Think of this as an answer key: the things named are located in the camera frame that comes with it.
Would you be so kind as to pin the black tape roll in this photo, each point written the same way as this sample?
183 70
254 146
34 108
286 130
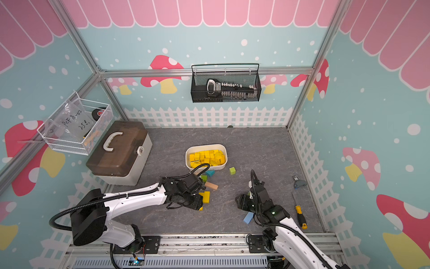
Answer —
97 113

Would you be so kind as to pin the teal triangular block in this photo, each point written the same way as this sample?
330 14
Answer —
210 173

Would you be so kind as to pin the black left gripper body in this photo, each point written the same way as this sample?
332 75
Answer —
191 201

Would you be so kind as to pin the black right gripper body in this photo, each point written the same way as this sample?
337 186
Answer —
248 204

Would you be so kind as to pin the short yellow block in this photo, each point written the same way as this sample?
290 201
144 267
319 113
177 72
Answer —
206 197

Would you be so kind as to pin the black wire mesh basket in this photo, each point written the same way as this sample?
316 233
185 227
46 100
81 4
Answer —
227 82

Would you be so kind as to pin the clear wire wall basket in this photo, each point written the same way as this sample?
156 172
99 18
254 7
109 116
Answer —
72 129

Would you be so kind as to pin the white oval plastic tub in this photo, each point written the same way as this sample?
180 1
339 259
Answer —
215 155

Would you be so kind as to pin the grey blue clamp tool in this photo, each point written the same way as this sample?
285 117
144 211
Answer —
298 183

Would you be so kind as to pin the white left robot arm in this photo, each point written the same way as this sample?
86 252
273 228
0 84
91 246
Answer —
93 218

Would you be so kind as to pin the tan slanted block centre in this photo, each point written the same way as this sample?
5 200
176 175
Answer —
211 186

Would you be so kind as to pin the brown lidded storage box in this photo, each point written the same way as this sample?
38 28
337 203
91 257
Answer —
120 157

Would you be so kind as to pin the light blue block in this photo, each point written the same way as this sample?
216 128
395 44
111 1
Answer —
248 218

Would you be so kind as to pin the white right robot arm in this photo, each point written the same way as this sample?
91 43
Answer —
281 234

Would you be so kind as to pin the yellow black screwdriver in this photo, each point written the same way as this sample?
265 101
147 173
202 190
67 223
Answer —
301 218

